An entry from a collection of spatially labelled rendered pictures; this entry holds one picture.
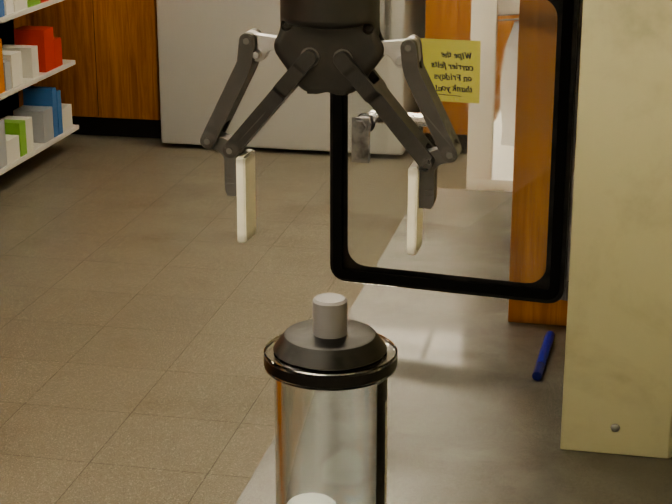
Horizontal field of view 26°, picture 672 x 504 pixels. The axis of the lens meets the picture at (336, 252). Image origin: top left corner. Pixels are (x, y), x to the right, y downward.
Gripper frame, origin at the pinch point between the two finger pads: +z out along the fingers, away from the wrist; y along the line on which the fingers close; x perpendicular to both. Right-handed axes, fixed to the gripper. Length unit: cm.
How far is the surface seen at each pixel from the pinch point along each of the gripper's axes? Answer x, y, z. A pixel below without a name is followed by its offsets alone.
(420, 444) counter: -31.1, -2.7, 32.8
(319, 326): 1.3, 0.5, 7.7
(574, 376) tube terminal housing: -33.2, -18.2, 24.4
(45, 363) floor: -258, 144, 128
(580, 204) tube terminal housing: -33.2, -17.8, 6.0
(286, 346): 2.7, 2.9, 9.1
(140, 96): -530, 213, 109
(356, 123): -65, 12, 7
